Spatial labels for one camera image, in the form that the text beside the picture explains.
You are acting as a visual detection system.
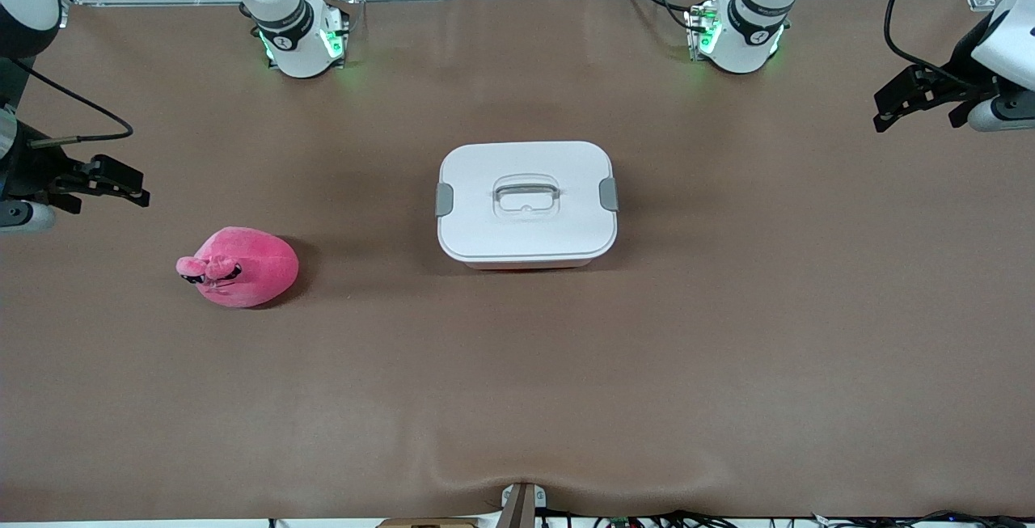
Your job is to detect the pink plush toy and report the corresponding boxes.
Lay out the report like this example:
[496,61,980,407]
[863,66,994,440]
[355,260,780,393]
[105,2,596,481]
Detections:
[175,226,299,309]

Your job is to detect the white box lid grey latches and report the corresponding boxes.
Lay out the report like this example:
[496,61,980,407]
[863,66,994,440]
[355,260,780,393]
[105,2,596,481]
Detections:
[434,141,620,264]

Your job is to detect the pink plastic box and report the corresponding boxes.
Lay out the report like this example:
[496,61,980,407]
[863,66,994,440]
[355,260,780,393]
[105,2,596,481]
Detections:
[463,260,595,272]

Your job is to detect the brown table mat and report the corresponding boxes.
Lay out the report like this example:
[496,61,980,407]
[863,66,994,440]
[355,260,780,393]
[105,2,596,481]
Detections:
[0,0,1035,523]

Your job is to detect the brown cardboard piece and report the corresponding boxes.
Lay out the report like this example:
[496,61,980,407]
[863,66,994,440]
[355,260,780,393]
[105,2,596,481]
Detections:
[377,517,479,528]

